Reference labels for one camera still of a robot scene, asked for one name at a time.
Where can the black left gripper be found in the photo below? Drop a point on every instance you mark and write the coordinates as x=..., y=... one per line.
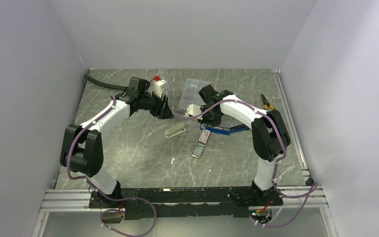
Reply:
x=163, y=110

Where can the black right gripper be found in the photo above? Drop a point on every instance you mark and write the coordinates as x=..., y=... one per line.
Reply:
x=217, y=122

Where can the blue black stapler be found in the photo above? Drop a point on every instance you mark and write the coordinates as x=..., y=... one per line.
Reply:
x=224, y=130

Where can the small beige white stapler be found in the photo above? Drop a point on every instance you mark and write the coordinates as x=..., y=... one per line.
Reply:
x=175, y=130

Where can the red white staples box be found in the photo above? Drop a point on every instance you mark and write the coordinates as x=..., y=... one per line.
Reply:
x=201, y=143

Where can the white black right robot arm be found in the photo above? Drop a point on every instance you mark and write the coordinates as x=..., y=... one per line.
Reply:
x=270, y=137

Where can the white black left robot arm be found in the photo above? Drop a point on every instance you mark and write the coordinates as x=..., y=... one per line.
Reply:
x=82, y=150

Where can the clear plastic screw organizer box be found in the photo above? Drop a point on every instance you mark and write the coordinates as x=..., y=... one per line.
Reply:
x=190, y=93

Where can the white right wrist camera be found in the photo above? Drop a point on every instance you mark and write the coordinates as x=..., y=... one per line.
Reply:
x=193, y=110

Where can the yellow handled pliers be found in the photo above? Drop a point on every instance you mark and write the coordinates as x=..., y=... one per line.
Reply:
x=267, y=105

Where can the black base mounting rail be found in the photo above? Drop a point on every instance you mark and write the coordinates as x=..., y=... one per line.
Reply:
x=166, y=203

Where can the aluminium frame rail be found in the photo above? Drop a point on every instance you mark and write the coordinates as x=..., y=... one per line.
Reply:
x=78, y=200

